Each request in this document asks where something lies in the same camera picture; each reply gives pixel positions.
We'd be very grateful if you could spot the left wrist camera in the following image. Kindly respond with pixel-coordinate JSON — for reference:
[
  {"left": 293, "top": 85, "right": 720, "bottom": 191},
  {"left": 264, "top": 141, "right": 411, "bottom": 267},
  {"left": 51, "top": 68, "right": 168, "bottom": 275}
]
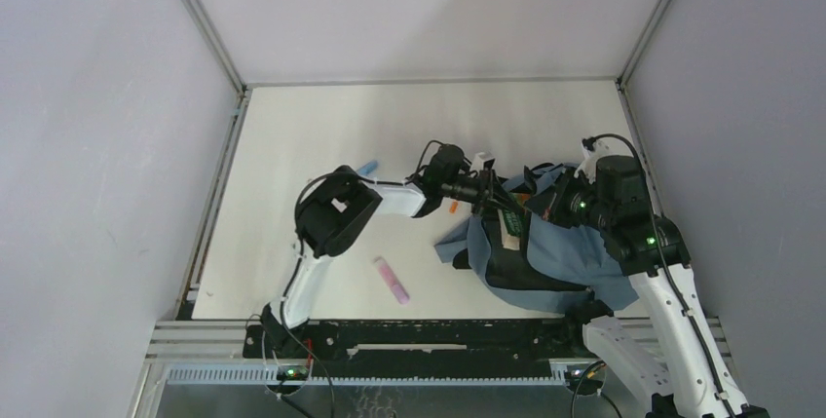
[{"left": 470, "top": 152, "right": 495, "bottom": 173}]

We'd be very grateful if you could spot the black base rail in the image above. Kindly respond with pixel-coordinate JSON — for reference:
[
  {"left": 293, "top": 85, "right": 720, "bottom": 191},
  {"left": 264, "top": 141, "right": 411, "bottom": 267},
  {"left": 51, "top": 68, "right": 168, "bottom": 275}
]
[{"left": 242, "top": 319, "right": 596, "bottom": 382}]

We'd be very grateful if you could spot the green treehouse book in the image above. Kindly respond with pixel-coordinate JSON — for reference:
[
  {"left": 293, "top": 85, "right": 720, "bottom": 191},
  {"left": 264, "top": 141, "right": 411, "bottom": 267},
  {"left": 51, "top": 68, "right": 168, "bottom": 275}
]
[{"left": 498, "top": 193, "right": 530, "bottom": 251}]

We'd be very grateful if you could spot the blue highlighter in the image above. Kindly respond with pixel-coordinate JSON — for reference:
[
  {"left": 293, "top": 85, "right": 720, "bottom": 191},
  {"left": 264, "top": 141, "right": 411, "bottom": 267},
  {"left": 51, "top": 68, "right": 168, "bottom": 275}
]
[{"left": 357, "top": 160, "right": 379, "bottom": 176}]

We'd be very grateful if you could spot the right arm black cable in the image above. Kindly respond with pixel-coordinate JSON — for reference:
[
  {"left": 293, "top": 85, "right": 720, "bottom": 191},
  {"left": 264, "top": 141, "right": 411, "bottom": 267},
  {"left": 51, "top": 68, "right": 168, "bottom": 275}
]
[{"left": 581, "top": 133, "right": 740, "bottom": 416}]

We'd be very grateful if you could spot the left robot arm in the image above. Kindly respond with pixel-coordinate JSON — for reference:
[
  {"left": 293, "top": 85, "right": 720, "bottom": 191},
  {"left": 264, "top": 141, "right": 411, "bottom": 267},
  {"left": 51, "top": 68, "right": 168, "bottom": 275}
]
[{"left": 260, "top": 142, "right": 520, "bottom": 357}]

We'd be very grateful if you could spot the blue student backpack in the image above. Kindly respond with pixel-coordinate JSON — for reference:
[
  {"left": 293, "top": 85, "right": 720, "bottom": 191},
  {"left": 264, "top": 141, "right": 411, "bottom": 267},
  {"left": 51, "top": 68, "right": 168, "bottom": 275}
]
[{"left": 433, "top": 162, "right": 647, "bottom": 315}]

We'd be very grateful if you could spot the pink highlighter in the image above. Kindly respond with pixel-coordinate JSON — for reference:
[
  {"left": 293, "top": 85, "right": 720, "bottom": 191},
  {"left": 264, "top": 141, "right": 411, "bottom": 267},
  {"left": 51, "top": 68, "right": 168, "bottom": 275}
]
[{"left": 373, "top": 256, "right": 410, "bottom": 305}]

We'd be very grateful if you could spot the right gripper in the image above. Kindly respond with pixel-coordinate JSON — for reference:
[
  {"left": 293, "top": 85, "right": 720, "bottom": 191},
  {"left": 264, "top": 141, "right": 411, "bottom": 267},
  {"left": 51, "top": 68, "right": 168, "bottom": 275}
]
[{"left": 523, "top": 164, "right": 614, "bottom": 232}]

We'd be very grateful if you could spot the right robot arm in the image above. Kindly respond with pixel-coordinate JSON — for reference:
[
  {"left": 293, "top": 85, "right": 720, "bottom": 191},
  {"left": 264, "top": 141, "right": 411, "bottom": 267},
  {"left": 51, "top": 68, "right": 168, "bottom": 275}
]
[{"left": 543, "top": 155, "right": 769, "bottom": 417}]

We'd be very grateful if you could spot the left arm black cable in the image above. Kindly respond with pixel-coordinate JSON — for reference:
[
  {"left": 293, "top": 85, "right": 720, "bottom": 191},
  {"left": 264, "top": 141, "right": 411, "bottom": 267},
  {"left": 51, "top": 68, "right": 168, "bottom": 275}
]
[{"left": 261, "top": 138, "right": 466, "bottom": 397}]

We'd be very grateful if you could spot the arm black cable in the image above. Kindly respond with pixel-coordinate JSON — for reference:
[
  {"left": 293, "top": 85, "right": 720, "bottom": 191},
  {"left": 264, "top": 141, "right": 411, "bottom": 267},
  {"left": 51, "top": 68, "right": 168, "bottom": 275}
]
[
  {"left": 261, "top": 138, "right": 466, "bottom": 397},
  {"left": 581, "top": 133, "right": 740, "bottom": 416}
]

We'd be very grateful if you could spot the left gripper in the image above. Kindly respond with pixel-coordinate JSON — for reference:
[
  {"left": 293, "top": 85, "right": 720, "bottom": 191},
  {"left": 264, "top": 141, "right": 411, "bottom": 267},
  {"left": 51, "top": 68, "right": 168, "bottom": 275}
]
[{"left": 440, "top": 168, "right": 523, "bottom": 223}]

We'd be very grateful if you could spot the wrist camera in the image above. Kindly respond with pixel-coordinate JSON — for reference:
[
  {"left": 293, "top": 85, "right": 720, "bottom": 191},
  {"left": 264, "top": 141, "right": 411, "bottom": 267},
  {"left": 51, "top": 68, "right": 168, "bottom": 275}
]
[
  {"left": 470, "top": 152, "right": 495, "bottom": 173},
  {"left": 574, "top": 140, "right": 606, "bottom": 182}
]

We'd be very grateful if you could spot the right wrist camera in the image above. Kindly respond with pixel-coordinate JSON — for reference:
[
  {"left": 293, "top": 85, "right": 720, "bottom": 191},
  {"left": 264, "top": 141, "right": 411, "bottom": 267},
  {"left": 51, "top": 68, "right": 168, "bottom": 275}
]
[{"left": 574, "top": 140, "right": 606, "bottom": 182}]

